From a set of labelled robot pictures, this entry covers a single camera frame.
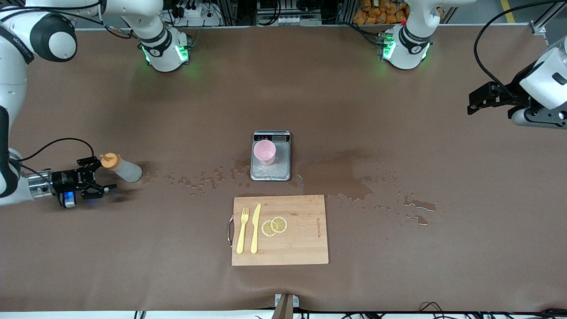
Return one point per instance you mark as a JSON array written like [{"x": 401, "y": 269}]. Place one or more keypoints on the table edge clamp bracket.
[{"x": 285, "y": 306}]

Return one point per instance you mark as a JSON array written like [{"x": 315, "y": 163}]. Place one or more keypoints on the yellow plastic fork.
[{"x": 242, "y": 235}]

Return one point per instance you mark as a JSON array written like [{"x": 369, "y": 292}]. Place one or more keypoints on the silver digital kitchen scale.
[{"x": 281, "y": 168}]

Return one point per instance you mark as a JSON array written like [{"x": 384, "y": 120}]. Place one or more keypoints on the pink plastic cup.
[{"x": 265, "y": 153}]

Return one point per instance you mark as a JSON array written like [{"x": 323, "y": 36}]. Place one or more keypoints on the aluminium frame profile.
[{"x": 538, "y": 27}]

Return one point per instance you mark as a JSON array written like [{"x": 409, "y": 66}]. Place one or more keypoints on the translucent sauce bottle orange cap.
[{"x": 126, "y": 170}]

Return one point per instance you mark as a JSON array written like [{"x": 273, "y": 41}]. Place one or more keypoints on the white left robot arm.
[{"x": 407, "y": 48}]

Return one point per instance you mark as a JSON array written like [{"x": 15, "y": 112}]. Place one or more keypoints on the orange snack bags pile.
[{"x": 376, "y": 11}]

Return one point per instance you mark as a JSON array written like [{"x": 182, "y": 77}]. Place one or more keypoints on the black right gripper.
[{"x": 64, "y": 179}]

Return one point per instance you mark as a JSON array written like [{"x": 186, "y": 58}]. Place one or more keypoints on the yellow lemon slice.
[
  {"x": 279, "y": 224},
  {"x": 266, "y": 229}
]

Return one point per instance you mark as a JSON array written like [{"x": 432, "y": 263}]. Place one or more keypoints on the white power strip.
[{"x": 195, "y": 12}]

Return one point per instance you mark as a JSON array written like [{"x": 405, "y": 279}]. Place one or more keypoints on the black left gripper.
[{"x": 509, "y": 94}]

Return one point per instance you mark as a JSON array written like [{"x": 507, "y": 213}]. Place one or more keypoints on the yellow plastic knife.
[{"x": 255, "y": 226}]

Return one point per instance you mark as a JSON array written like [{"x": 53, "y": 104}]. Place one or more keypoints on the white electrical strip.
[{"x": 288, "y": 20}]

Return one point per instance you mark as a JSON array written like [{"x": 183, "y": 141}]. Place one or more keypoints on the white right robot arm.
[{"x": 164, "y": 55}]

